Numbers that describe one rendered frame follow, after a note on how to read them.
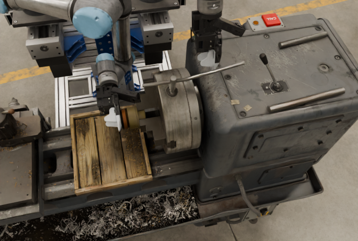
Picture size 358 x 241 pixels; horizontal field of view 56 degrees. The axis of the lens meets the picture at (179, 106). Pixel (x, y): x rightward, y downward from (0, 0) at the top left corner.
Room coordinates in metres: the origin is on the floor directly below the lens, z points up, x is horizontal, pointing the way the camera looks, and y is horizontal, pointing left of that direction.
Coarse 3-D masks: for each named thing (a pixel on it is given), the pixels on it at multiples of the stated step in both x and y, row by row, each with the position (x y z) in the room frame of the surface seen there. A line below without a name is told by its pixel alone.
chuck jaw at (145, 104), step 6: (150, 78) 0.77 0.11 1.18; (144, 90) 0.73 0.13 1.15; (150, 90) 0.72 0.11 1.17; (144, 96) 0.71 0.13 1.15; (150, 96) 0.71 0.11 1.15; (156, 96) 0.71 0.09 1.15; (138, 102) 0.69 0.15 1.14; (144, 102) 0.69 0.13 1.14; (150, 102) 0.70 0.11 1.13; (156, 102) 0.70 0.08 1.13; (138, 108) 0.67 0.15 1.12; (144, 108) 0.68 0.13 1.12; (150, 108) 0.68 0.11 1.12
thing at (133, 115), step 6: (132, 108) 0.67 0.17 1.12; (120, 114) 0.64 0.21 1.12; (126, 114) 0.65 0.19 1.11; (132, 114) 0.65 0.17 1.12; (138, 114) 0.65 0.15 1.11; (144, 114) 0.66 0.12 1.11; (126, 120) 0.63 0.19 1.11; (132, 120) 0.63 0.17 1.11; (138, 120) 0.63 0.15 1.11; (126, 126) 0.61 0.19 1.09; (132, 126) 0.62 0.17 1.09; (138, 126) 0.62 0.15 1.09
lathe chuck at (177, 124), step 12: (156, 72) 0.80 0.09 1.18; (168, 72) 0.78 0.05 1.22; (168, 84) 0.71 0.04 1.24; (180, 84) 0.71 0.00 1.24; (168, 96) 0.66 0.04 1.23; (180, 96) 0.66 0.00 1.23; (156, 108) 0.73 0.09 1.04; (168, 108) 0.62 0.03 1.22; (180, 108) 0.62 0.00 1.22; (168, 120) 0.59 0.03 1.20; (180, 120) 0.59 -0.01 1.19; (168, 132) 0.56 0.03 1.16; (180, 132) 0.57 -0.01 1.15; (180, 144) 0.55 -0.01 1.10
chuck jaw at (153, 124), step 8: (144, 120) 0.63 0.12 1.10; (152, 120) 0.64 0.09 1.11; (160, 120) 0.64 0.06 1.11; (144, 128) 0.61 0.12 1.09; (152, 128) 0.60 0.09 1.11; (160, 128) 0.60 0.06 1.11; (152, 136) 0.58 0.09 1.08; (160, 136) 0.57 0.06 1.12; (160, 144) 0.55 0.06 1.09; (168, 144) 0.54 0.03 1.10
